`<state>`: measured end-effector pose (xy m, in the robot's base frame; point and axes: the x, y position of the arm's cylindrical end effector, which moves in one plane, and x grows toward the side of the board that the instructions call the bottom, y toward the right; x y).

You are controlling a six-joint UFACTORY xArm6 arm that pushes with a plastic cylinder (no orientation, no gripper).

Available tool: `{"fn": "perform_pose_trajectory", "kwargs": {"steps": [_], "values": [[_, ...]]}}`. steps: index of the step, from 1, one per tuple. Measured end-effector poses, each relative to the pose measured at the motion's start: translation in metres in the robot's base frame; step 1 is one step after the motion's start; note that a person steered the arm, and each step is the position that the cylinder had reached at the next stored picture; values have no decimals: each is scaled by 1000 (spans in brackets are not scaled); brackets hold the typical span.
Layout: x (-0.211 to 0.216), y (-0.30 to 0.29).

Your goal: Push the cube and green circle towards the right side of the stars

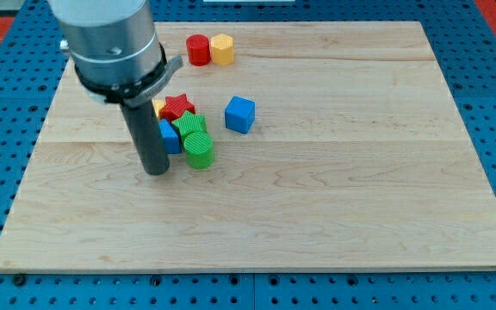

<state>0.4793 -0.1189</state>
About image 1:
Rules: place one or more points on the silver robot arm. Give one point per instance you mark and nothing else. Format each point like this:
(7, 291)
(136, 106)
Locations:
(115, 48)

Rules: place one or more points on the blue cube block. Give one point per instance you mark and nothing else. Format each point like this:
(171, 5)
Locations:
(240, 114)

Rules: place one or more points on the green cylinder block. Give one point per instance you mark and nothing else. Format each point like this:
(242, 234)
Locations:
(199, 149)

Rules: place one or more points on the green star block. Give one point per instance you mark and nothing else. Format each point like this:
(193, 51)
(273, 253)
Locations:
(189, 123)

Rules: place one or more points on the small blue block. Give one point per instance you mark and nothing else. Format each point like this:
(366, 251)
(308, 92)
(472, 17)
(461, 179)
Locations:
(171, 139)

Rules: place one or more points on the red star block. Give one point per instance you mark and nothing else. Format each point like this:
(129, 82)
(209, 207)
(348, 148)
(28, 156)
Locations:
(175, 106)

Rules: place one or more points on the wooden board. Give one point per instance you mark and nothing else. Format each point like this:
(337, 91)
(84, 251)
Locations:
(357, 161)

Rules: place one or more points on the small yellow block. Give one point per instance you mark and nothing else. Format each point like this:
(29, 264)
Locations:
(158, 105)

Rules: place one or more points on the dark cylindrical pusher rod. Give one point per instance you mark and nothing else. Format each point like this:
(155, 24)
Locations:
(144, 129)

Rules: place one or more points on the yellow hexagon block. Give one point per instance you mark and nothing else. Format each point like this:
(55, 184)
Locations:
(222, 49)

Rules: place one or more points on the red cylinder block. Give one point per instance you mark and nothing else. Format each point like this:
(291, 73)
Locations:
(198, 49)

